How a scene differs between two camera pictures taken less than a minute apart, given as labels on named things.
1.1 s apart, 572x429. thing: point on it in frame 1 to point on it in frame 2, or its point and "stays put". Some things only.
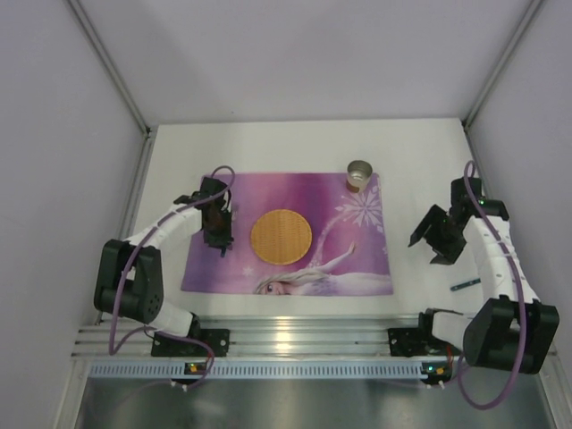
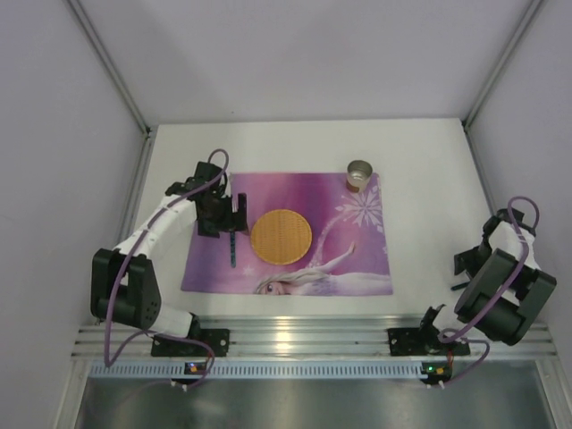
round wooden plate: (281, 237) stays put
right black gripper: (441, 237) to (465, 264)
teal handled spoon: (464, 284) stays put
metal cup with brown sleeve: (358, 172) stays put
